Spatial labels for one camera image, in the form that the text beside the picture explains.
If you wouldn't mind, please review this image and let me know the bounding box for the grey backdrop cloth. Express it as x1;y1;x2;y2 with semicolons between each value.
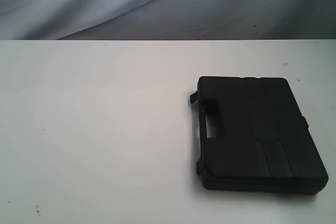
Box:
1;0;335;40

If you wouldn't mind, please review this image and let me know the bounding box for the black plastic carrying case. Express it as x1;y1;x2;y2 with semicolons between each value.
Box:
190;76;329;195

